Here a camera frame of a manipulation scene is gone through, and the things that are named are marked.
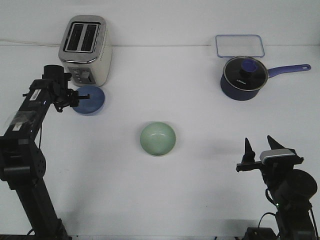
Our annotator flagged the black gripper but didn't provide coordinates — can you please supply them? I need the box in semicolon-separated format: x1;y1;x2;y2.
42;64;90;113
236;135;304;188

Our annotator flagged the blue bowl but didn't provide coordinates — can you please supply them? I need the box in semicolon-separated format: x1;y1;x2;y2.
72;85;106;115

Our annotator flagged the green bowl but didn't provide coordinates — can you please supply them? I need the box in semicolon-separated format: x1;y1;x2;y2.
139;121;176;157

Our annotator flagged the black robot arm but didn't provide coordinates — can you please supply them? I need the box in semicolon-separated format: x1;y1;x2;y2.
0;64;90;240
236;136;320;240

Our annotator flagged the silver two-slot toaster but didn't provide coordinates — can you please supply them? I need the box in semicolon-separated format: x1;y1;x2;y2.
58;15;113;87

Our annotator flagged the glass pot lid blue knob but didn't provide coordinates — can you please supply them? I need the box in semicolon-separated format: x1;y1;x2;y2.
223;56;268;91

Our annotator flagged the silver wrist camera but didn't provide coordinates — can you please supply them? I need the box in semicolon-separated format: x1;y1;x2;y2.
259;148;296;165

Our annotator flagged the blue saucepan with handle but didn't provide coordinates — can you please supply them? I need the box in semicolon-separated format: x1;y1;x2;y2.
220;64;312;101

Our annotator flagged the white toaster power cable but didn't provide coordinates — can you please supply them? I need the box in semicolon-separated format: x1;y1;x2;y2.
0;37;62;48

